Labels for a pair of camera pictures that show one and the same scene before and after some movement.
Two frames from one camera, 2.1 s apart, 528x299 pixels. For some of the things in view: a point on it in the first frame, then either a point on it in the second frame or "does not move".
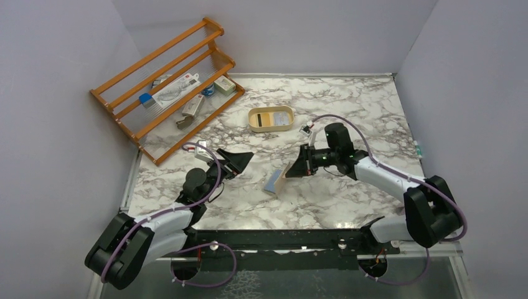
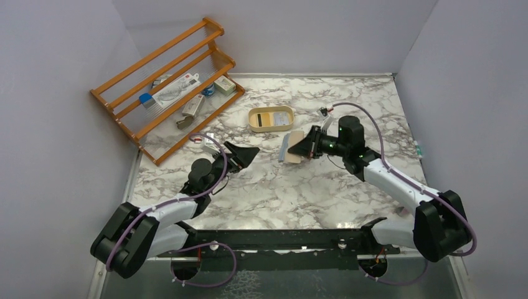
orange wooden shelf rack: x=163 y=101 does not move
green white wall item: x=418 y=149 does not move
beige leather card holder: x=274 y=182 -> x=294 y=137
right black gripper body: x=307 y=158 -> x=314 y=144
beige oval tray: x=269 y=118 does not move
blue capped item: x=146 y=99 does not move
